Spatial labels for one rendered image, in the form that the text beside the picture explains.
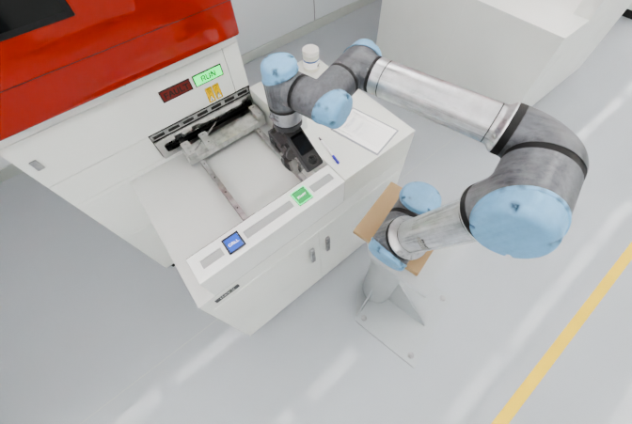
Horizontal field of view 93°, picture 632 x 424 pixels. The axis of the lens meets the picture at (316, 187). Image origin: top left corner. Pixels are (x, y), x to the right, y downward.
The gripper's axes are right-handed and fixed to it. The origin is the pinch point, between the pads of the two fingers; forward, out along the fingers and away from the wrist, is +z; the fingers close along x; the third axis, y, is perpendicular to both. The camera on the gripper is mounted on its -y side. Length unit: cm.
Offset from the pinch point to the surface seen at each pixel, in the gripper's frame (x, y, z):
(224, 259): 31.0, -2.1, 14.6
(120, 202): 54, 59, 36
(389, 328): -14, -47, 109
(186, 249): 40, 17, 29
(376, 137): -36.1, 2.7, 13.9
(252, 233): 19.9, 0.0, 15.0
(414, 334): -23, -57, 109
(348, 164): -20.1, 0.2, 14.2
